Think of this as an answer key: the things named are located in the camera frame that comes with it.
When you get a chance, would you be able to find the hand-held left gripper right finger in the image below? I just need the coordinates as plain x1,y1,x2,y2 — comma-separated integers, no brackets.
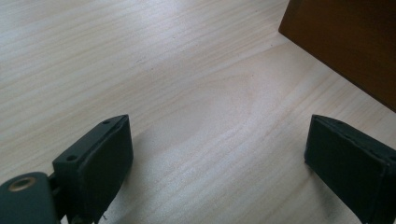
304,114,396,224

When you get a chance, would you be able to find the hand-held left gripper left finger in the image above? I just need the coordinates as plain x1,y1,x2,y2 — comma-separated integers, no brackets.
51,114,134,224

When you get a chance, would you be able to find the dark brown wooden panel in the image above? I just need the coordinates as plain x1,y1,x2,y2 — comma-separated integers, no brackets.
277,0,396,113

